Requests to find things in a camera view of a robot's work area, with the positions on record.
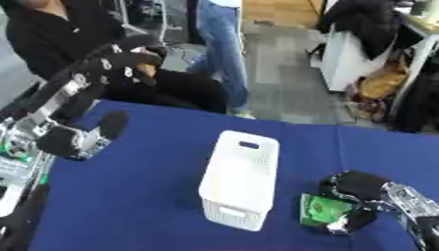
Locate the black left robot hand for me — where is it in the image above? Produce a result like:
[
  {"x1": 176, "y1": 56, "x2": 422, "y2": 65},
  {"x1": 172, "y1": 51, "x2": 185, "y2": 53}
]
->
[{"x1": 21, "y1": 42, "x2": 169, "y2": 162}]

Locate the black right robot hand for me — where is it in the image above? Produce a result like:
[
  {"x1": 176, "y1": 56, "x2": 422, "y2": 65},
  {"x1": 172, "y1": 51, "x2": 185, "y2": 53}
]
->
[{"x1": 316, "y1": 170, "x2": 397, "y2": 235}]

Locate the green snack packet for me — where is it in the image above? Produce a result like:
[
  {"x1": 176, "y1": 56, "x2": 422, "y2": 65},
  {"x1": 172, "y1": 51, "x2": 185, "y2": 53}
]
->
[{"x1": 298, "y1": 192, "x2": 356, "y2": 228}]

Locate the seated person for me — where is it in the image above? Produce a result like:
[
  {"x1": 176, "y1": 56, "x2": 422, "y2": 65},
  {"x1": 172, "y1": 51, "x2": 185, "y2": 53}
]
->
[{"x1": 0, "y1": 0, "x2": 230, "y2": 114}]

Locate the yellow bag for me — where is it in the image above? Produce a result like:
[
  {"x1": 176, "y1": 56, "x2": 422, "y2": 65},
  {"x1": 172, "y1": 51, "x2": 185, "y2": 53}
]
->
[{"x1": 357, "y1": 55, "x2": 415, "y2": 100}]

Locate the white plastic basket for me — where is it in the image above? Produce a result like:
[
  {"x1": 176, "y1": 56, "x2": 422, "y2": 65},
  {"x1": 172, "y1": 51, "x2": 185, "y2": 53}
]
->
[{"x1": 197, "y1": 129, "x2": 281, "y2": 232}]

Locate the white desk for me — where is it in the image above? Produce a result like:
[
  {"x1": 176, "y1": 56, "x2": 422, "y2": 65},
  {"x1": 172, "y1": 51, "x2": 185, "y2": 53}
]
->
[{"x1": 317, "y1": 13, "x2": 439, "y2": 109}]

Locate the black jacket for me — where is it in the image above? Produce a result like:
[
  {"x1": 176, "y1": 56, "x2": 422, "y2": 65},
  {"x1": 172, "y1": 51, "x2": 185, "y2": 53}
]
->
[{"x1": 316, "y1": 0, "x2": 425, "y2": 61}]

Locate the standing person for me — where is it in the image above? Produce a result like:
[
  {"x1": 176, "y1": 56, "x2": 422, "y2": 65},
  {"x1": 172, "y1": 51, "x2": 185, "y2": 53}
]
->
[{"x1": 186, "y1": 0, "x2": 258, "y2": 120}]

